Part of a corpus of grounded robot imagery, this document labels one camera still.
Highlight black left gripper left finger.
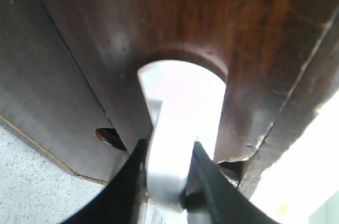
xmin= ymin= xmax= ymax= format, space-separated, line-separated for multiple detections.
xmin=63 ymin=139 xmax=148 ymax=223

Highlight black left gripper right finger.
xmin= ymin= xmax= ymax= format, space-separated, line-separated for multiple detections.
xmin=184 ymin=142 xmax=276 ymax=223

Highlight dark wooden drawer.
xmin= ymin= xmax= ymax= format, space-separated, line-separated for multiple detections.
xmin=42 ymin=0 xmax=338 ymax=162

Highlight dark wooden drawer cabinet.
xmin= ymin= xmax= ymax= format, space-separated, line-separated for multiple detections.
xmin=1 ymin=0 xmax=338 ymax=197

